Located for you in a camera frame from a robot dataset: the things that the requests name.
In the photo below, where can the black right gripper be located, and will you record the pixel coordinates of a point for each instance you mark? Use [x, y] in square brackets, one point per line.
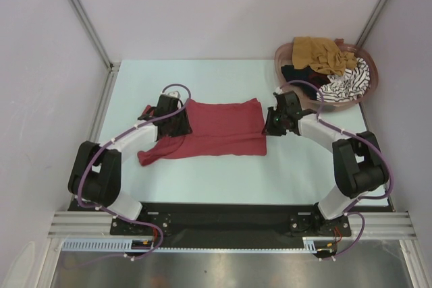
[268, 128]

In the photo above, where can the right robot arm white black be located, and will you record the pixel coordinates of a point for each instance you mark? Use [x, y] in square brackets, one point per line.
[358, 167]

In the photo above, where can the grey slotted cable duct right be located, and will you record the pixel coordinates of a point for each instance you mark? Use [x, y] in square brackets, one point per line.
[321, 244]

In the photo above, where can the red tank top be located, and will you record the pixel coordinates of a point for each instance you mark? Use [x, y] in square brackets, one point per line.
[217, 130]

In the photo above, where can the grey slotted cable duct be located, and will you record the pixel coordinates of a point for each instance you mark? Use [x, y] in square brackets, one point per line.
[321, 244]
[107, 245]

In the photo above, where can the mustard yellow tank top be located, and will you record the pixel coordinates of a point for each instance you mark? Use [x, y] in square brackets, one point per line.
[322, 55]

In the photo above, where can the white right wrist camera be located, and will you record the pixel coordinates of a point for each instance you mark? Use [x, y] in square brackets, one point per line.
[278, 91]

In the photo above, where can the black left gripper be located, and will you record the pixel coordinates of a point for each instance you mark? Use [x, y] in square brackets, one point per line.
[185, 127]

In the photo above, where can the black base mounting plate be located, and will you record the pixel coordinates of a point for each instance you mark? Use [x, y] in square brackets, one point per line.
[234, 227]

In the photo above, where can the grey slotted cable duct left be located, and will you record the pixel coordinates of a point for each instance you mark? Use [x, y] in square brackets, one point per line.
[107, 245]

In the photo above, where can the black white striped tank top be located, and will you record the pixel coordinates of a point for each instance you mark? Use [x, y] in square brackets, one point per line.
[351, 86]

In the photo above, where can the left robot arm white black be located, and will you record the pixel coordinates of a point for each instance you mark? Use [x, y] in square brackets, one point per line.
[95, 179]

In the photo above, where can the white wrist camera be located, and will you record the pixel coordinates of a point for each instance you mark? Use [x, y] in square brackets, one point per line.
[174, 94]
[278, 91]

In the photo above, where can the aluminium corner post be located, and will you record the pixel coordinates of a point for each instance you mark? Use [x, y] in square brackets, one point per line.
[371, 22]
[91, 32]

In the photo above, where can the aluminium frame rail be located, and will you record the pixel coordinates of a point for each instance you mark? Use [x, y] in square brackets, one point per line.
[80, 224]

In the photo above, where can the right aluminium corner post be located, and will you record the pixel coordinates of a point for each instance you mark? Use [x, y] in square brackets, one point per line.
[371, 22]

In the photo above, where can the left aluminium corner post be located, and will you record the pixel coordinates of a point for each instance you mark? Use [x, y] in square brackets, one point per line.
[91, 32]

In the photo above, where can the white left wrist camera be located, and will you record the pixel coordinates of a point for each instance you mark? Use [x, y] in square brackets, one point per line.
[174, 94]

